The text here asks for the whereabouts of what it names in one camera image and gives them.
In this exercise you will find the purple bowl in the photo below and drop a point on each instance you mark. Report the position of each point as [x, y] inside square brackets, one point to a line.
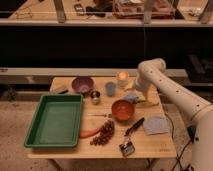
[83, 85]

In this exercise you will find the clear plastic box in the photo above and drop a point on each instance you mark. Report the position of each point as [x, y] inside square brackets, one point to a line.
[135, 9]

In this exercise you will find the black brush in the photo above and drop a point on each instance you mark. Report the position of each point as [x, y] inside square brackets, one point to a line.
[134, 127]

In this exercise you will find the metal spoon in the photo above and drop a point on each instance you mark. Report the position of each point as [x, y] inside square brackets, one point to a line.
[104, 115]

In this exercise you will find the bunch of red grapes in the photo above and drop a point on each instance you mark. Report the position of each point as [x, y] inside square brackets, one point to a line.
[106, 133]

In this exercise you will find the grey block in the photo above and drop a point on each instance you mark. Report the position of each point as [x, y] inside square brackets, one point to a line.
[60, 90]

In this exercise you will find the yellow banana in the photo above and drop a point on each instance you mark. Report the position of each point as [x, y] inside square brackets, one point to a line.
[146, 104]

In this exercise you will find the green plastic tray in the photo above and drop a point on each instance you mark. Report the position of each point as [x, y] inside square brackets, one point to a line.
[56, 122]

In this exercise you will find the blue cup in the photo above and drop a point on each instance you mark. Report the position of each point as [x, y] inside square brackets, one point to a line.
[110, 89]

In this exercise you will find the small metal cup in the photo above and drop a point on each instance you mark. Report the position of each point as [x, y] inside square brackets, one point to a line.
[95, 97]

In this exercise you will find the blue sponge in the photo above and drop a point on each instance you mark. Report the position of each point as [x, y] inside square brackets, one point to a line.
[131, 97]

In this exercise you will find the black remote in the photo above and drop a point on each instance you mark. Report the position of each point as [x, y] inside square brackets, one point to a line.
[79, 9]

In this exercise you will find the black foot pedal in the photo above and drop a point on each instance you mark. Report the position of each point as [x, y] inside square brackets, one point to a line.
[191, 132]

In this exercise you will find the orange bowl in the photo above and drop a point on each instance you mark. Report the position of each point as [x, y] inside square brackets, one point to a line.
[122, 110]

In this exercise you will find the grey cloth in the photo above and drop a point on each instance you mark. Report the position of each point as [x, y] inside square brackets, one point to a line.
[155, 125]

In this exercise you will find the orange carrot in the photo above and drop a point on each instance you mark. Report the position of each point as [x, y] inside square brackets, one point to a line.
[89, 133]

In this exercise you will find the wooden table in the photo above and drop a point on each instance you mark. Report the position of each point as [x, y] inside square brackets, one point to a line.
[146, 146]

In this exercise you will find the small metal binder clip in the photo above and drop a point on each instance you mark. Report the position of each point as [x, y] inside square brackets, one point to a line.
[127, 147]

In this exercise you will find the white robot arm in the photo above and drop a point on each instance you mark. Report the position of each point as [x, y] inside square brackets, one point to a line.
[199, 110]

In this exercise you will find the glass candle jar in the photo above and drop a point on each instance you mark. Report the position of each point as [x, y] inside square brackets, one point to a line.
[122, 78]

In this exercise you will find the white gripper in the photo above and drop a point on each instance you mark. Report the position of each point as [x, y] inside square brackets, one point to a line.
[142, 85]

